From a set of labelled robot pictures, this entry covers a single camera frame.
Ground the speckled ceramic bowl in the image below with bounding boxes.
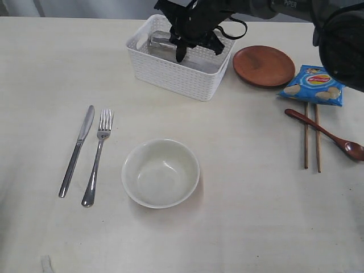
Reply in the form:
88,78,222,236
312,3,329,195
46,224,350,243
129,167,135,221
121,139,201,209

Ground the blue chips bag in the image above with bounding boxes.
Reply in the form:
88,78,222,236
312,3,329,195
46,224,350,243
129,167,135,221
278,65,345,107

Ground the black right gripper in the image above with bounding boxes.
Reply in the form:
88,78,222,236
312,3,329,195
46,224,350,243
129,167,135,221
154,0,233,63

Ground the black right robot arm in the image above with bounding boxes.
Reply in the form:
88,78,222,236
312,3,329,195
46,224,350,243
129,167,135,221
154,0,363,92

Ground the silver metal fork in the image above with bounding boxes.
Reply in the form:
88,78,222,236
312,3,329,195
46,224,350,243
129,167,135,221
81,109,114,208

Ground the white perforated plastic basket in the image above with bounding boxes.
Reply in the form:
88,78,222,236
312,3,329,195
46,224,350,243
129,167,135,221
126,14,235,102

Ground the dark wooden spoon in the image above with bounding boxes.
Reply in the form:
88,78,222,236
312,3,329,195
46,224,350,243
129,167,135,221
284,109,364,161

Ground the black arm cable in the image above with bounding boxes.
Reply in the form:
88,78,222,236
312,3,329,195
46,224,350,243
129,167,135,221
217,15,248,40

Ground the shiny steel cup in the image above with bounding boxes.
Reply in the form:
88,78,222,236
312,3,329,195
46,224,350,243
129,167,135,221
147,31,176,61

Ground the brown wooden plate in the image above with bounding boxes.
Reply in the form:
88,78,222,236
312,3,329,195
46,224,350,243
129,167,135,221
233,45,296,88

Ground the silver table knife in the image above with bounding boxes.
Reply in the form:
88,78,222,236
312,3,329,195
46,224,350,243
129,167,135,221
58,105,94,198

